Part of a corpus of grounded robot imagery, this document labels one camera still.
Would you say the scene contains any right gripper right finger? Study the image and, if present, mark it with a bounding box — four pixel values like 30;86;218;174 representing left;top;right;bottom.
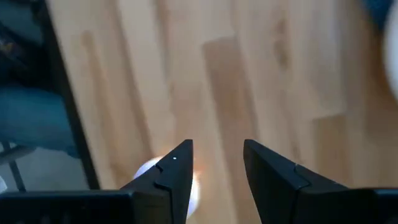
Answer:
243;139;374;224

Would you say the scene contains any blue chair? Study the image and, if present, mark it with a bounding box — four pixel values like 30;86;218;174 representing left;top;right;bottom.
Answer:
0;86;80;192

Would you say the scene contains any white plate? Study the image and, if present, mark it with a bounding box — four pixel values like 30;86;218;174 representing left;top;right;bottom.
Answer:
382;12;398;102

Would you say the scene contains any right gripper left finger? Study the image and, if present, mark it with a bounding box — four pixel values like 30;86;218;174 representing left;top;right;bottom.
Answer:
121;139;194;224

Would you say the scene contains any white glazed donut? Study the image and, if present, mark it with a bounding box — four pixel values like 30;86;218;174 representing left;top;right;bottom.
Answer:
132;155;200;218

